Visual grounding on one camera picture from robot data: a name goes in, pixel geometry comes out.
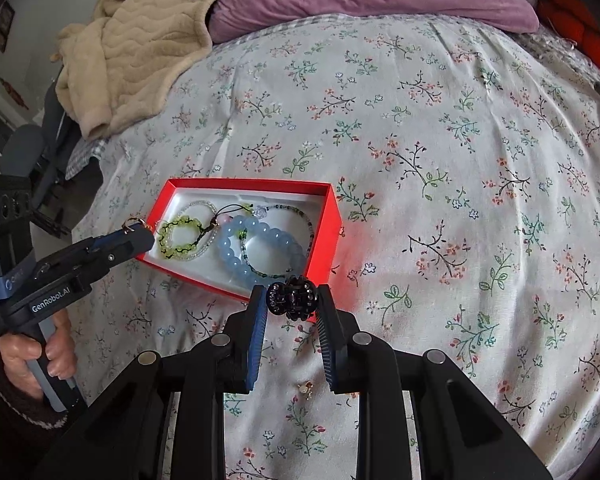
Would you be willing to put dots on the framed wall picture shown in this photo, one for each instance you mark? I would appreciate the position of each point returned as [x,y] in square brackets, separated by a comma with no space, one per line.
[2,25]

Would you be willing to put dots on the small gold earring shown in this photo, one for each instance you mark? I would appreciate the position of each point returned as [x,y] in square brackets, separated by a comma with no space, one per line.
[306,389]

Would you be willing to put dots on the red wall ornament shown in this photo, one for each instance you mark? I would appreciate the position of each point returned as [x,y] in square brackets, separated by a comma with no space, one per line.
[11,91]

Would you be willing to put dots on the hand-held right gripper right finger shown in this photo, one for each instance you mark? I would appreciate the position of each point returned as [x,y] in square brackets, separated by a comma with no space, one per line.
[327,345]

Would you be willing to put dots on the person's left hand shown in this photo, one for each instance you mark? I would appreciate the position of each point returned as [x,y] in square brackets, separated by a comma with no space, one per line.
[30,360]

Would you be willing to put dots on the beige fleece blanket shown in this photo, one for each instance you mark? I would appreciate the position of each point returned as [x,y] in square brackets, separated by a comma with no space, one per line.
[145,45]

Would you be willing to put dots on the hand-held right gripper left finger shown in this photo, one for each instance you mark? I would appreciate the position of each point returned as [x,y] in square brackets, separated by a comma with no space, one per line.
[257,340]

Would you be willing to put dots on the black hair claw clip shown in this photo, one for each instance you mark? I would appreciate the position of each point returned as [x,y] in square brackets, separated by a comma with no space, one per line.
[292,300]

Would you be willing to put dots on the red cardboard box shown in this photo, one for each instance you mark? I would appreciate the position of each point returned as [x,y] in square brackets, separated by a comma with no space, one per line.
[325,240]

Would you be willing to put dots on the grey checkered sheet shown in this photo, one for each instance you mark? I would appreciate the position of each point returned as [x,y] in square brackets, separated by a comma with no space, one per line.
[85,157]

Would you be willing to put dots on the orange plush toy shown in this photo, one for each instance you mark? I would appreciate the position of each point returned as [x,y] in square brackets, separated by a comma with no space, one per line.
[575,25]

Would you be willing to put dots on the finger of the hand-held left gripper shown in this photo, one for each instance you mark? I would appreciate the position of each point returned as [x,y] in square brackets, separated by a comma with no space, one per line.
[115,241]
[120,255]

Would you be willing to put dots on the grey chair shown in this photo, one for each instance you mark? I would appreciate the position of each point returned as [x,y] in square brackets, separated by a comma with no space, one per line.
[30,155]

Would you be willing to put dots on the person's left forearm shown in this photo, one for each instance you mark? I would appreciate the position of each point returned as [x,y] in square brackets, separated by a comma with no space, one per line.
[10,420]

